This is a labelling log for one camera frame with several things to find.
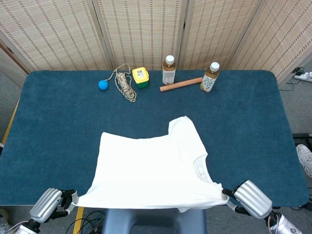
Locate white grey sneaker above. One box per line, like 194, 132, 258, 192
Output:
0, 209, 10, 226
295, 144, 312, 177

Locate tea bottle with text label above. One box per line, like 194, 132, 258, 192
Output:
162, 55, 176, 86

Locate woven bamboo folding screen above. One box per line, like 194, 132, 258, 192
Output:
0, 0, 312, 86

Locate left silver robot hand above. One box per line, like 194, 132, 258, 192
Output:
29, 187, 79, 224

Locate white power strip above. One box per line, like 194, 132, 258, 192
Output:
293, 70, 312, 82

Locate wooden cylinder stick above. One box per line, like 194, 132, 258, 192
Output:
159, 77, 203, 93

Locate tea bottle with floral label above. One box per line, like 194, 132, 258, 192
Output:
200, 61, 221, 93

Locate braided rope bundle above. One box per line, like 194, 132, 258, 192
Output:
107, 63, 137, 103

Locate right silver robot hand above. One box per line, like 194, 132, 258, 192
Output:
221, 179, 273, 220

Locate white t-shirt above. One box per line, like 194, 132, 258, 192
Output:
77, 116, 230, 214

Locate blue felt table cloth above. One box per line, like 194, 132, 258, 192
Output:
0, 70, 310, 208

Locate floor cables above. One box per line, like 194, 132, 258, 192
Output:
65, 211, 107, 234

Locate yellow-lidded green container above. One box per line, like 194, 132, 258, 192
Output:
132, 67, 150, 89

